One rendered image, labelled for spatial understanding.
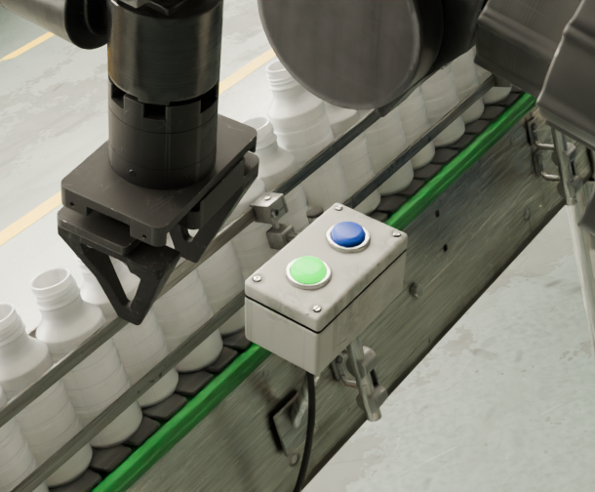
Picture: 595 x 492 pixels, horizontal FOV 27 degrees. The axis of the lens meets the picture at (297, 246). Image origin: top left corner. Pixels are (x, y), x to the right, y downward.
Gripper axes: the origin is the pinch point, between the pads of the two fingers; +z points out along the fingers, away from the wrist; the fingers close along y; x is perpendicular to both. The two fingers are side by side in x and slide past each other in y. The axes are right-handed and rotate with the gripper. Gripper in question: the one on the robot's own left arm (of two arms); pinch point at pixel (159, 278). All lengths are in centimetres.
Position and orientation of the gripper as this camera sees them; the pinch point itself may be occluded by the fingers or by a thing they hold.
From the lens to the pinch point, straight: 72.5
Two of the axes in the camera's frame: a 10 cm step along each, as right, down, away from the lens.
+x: 8.8, 3.8, -3.0
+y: -4.7, 5.6, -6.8
